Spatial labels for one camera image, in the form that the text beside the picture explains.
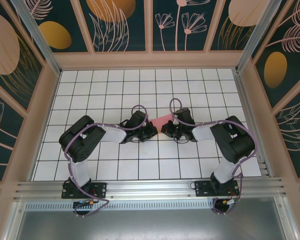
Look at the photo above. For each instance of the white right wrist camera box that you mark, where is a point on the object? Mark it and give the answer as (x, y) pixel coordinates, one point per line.
(174, 122)

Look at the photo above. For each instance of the grey metal panel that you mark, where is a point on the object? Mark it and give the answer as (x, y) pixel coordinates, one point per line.
(150, 225)

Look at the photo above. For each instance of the aluminium corner post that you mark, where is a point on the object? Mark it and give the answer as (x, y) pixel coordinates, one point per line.
(255, 37)
(40, 42)

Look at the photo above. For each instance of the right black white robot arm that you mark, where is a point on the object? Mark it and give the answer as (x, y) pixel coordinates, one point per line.
(235, 142)

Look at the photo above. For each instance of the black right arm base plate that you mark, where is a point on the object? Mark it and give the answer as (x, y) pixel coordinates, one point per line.
(202, 190)

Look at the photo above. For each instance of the pink square cloth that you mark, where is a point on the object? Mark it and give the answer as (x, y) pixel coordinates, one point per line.
(162, 122)

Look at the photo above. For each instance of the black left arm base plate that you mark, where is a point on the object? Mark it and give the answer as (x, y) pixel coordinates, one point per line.
(100, 190)

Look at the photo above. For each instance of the aluminium side rail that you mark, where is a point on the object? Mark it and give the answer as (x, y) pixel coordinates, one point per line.
(247, 100)

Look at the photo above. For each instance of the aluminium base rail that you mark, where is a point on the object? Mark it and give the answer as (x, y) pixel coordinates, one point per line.
(150, 190)

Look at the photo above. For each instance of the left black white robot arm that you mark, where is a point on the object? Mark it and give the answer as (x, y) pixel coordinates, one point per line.
(82, 140)

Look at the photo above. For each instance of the small controller board with connector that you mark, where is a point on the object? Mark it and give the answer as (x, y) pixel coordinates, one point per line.
(231, 201)
(86, 203)

